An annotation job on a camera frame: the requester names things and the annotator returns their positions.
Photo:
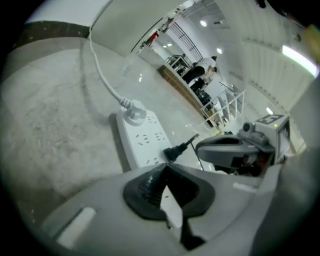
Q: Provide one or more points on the round ceiling light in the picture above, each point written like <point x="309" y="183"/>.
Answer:
<point x="203" y="23"/>
<point x="219" y="50"/>

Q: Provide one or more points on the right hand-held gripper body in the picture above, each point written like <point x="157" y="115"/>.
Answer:
<point x="265" y="128"/>

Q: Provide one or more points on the long ceiling light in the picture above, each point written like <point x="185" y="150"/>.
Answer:
<point x="300" y="58"/>

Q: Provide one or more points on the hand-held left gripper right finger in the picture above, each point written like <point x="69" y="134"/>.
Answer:
<point x="232" y="212"/>

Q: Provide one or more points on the white metal shelf rack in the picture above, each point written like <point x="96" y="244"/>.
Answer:
<point x="230" y="107"/>

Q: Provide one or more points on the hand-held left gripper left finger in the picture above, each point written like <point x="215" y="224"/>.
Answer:
<point x="105" y="212"/>

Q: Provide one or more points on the grey gripper-mounted camera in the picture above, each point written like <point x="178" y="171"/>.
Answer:
<point x="247" y="126"/>

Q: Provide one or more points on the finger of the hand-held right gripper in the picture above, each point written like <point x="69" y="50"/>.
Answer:
<point x="217" y="155"/>
<point x="220" y="138"/>

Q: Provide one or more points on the wooden floor platform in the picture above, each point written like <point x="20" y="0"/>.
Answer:
<point x="180" y="86"/>

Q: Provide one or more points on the white power strip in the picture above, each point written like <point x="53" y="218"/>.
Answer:
<point x="147" y="140"/>

